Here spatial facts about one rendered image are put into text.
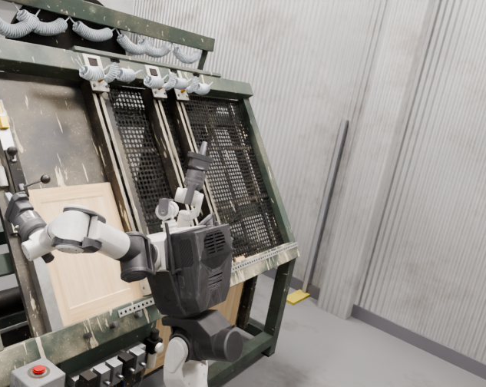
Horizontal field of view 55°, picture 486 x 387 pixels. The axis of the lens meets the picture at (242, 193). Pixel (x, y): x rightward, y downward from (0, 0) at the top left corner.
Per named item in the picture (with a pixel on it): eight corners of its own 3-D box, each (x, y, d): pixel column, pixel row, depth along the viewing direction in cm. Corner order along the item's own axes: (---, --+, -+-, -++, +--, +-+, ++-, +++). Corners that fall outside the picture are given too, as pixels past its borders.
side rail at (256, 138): (277, 246, 337) (289, 242, 331) (231, 104, 347) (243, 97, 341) (282, 243, 343) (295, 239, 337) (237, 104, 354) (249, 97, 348)
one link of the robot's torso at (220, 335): (247, 355, 172) (239, 308, 172) (226, 369, 161) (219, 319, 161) (190, 349, 188) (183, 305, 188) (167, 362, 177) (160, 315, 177)
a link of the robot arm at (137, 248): (107, 270, 149) (130, 279, 161) (132, 261, 148) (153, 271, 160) (104, 237, 155) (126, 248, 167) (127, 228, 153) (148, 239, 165)
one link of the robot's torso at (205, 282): (251, 299, 182) (237, 209, 181) (195, 329, 154) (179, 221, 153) (193, 298, 198) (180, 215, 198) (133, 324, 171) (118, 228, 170)
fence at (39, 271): (46, 332, 179) (52, 331, 177) (-15, 102, 189) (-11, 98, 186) (57, 329, 184) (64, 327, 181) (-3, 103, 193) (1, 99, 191)
